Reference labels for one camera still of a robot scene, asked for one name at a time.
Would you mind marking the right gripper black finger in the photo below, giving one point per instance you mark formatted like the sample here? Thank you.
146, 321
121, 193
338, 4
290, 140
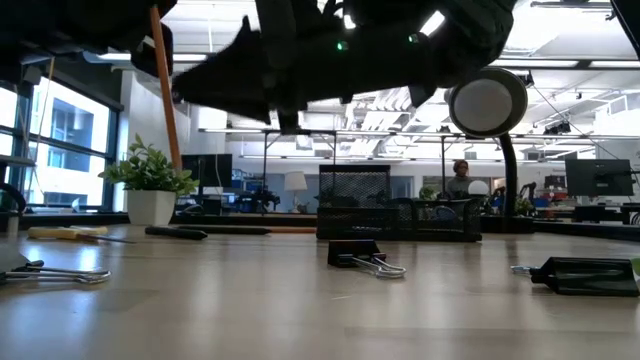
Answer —
230, 70
255, 102

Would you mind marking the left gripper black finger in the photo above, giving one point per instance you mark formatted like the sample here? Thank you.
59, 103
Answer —
132, 17
144, 54

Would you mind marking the black pen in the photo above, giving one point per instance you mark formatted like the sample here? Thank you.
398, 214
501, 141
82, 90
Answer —
175, 233

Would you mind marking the small black binder clip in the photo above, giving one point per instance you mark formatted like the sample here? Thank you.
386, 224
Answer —
350, 252

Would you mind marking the black mesh desk organizer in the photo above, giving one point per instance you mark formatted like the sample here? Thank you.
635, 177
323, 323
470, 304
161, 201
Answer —
425, 220

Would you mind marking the large black binder clip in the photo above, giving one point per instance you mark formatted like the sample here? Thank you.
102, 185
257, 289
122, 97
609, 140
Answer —
585, 277

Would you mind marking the green sticky note pad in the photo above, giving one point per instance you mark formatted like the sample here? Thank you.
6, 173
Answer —
636, 266

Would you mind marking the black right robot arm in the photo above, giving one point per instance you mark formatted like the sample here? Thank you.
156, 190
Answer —
450, 45

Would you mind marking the black computer monitor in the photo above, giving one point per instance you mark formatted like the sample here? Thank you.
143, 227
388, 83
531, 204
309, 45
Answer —
600, 177
207, 170

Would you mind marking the white shade table lamp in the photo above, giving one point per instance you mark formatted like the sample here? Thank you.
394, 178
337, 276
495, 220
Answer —
295, 181

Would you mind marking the green plant in white pot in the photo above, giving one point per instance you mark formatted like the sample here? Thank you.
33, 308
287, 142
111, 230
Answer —
150, 207

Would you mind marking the round desk lamp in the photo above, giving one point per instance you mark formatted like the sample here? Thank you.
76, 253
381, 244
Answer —
487, 102

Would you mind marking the person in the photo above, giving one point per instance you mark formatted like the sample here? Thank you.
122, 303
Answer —
460, 187

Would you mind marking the white globe lamp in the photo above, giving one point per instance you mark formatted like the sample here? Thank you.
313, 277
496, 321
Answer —
478, 188

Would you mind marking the long ceiling light bar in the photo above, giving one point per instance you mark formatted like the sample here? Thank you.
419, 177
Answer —
530, 63

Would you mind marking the silver ventilation duct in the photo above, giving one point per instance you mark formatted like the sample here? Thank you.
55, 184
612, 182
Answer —
530, 30

